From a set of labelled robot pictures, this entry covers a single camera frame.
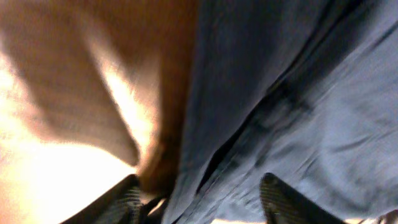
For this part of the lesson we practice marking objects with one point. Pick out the navy blue shorts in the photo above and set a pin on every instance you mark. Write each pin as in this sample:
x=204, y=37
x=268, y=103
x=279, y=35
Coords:
x=306, y=90

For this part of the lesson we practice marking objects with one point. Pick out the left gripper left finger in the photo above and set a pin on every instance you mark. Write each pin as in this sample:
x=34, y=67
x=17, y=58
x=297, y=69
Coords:
x=120, y=204

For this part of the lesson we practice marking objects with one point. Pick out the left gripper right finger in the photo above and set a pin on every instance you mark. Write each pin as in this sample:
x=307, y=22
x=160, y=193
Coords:
x=284, y=205

